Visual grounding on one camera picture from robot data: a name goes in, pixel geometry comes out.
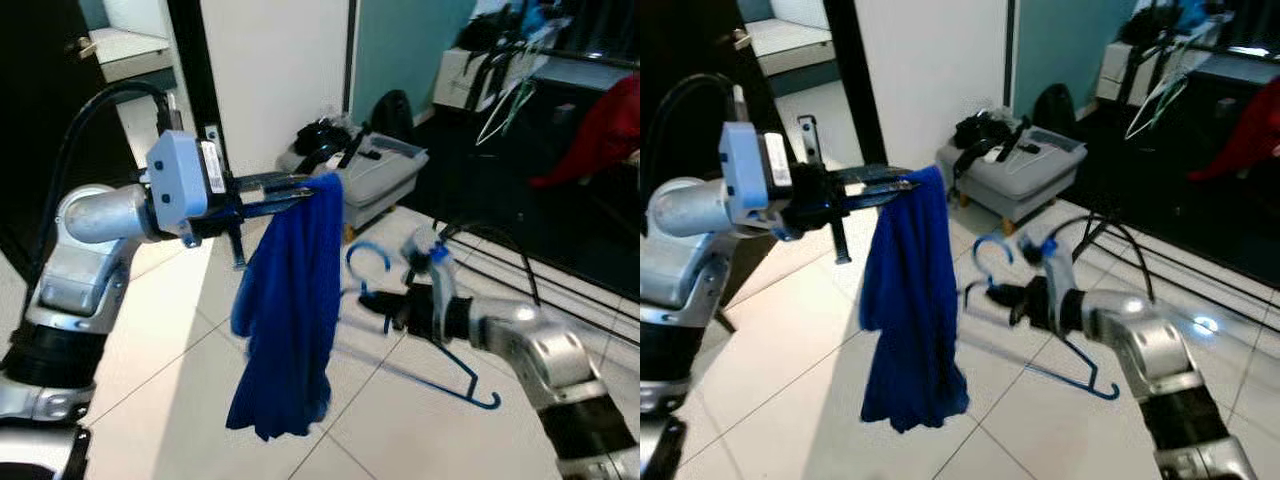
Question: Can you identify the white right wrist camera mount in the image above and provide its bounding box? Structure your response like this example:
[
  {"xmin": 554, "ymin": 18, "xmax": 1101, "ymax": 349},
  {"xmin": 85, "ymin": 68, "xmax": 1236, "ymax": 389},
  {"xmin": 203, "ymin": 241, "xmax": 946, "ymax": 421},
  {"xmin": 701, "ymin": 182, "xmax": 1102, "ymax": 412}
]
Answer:
[
  {"xmin": 400, "ymin": 225, "xmax": 459, "ymax": 299},
  {"xmin": 1038, "ymin": 225, "xmax": 1079, "ymax": 293}
]

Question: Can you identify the grey hard case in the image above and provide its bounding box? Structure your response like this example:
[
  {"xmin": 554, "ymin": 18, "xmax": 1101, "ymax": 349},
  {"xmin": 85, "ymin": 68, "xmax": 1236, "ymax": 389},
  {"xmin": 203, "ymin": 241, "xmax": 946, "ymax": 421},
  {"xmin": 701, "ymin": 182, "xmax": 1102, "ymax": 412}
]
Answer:
[
  {"xmin": 278, "ymin": 128, "xmax": 431, "ymax": 231},
  {"xmin": 937, "ymin": 125, "xmax": 1089, "ymax": 223}
]

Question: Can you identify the white open shelf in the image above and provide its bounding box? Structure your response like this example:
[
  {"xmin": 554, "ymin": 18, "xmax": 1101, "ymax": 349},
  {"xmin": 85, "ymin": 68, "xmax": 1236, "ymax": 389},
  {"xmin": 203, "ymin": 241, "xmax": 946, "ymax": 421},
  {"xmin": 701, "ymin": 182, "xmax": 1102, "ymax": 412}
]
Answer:
[
  {"xmin": 432, "ymin": 35, "xmax": 561, "ymax": 116},
  {"xmin": 1095, "ymin": 35, "xmax": 1201, "ymax": 106}
]

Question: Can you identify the blue plastic hanger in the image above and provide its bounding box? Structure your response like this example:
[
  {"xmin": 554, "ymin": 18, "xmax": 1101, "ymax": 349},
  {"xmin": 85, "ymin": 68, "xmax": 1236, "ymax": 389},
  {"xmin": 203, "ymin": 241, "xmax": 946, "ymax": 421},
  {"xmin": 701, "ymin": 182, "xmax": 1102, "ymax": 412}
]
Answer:
[
  {"xmin": 340, "ymin": 240, "xmax": 503, "ymax": 411},
  {"xmin": 962, "ymin": 232, "xmax": 1123, "ymax": 403}
]

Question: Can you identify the black backpack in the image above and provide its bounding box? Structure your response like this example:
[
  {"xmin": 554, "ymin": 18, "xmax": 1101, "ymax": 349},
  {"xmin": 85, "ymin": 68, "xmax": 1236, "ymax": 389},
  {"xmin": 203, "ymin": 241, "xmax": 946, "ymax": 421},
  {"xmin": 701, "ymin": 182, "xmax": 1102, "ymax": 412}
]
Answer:
[
  {"xmin": 370, "ymin": 90, "xmax": 416, "ymax": 146},
  {"xmin": 1032, "ymin": 83, "xmax": 1076, "ymax": 136}
]

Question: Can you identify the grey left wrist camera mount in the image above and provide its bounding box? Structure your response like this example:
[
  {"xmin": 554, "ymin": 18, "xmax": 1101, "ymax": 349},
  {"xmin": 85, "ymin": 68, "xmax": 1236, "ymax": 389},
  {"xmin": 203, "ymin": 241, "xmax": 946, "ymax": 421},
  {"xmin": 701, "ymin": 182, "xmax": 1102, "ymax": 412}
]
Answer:
[
  {"xmin": 718, "ymin": 122, "xmax": 798, "ymax": 239},
  {"xmin": 147, "ymin": 130, "xmax": 228, "ymax": 248}
]

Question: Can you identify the black left camera cable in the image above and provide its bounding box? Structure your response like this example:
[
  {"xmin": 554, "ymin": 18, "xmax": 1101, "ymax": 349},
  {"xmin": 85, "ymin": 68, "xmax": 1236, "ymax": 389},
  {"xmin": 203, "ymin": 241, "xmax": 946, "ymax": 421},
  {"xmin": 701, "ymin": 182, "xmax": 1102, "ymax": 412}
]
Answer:
[
  {"xmin": 655, "ymin": 72, "xmax": 741, "ymax": 191},
  {"xmin": 30, "ymin": 80, "xmax": 181, "ymax": 291}
]

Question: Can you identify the dark door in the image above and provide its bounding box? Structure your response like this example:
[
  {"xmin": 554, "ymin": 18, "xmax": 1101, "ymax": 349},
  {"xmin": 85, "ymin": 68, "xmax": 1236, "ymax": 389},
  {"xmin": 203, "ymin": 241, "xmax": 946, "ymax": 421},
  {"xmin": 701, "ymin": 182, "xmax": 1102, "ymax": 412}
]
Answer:
[
  {"xmin": 0, "ymin": 0, "xmax": 111, "ymax": 281},
  {"xmin": 640, "ymin": 0, "xmax": 746, "ymax": 191}
]

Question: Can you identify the red cloth cover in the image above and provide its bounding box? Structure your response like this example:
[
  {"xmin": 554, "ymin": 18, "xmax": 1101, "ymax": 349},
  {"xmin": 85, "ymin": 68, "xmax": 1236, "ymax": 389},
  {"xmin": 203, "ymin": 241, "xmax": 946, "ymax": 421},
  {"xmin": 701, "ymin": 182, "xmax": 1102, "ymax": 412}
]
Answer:
[
  {"xmin": 1188, "ymin": 78, "xmax": 1280, "ymax": 183},
  {"xmin": 530, "ymin": 72, "xmax": 641, "ymax": 191}
]

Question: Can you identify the black bag with straps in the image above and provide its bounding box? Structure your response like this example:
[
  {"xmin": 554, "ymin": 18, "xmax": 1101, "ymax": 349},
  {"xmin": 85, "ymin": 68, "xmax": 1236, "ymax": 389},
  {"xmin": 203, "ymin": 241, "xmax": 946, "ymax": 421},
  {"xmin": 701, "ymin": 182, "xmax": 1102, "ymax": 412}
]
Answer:
[
  {"xmin": 955, "ymin": 110, "xmax": 1031, "ymax": 166},
  {"xmin": 292, "ymin": 118, "xmax": 366, "ymax": 176}
]

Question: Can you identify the blue garment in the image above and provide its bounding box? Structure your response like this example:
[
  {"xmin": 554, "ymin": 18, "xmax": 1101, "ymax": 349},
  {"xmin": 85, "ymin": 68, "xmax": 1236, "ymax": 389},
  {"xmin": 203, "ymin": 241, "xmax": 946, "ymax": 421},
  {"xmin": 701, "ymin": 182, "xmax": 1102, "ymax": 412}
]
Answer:
[
  {"xmin": 225, "ymin": 172, "xmax": 346, "ymax": 441},
  {"xmin": 858, "ymin": 165, "xmax": 969, "ymax": 434}
]

